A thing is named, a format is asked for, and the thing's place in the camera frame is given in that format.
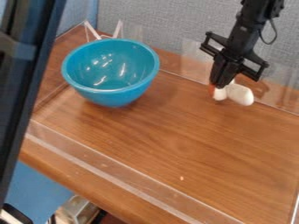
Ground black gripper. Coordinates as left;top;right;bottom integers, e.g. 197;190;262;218
201;31;269;88

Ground brown and white toy mushroom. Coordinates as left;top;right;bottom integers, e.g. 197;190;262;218
210;80;255;106

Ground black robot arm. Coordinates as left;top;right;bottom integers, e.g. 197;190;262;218
201;0;285;88

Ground blue ceramic bowl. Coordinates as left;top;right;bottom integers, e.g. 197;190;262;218
61;38;161;108

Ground clear acrylic table barrier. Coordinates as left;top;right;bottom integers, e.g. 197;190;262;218
22;26;299;224

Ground metal table leg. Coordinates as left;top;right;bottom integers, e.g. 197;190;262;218
46;195;99;224

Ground black object bottom left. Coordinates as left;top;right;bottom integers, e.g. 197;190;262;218
0;203;34;224

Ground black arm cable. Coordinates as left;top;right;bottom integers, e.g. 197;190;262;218
258;17;280;46

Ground dark blue foreground post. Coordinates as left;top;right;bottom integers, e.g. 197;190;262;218
0;0;67;208

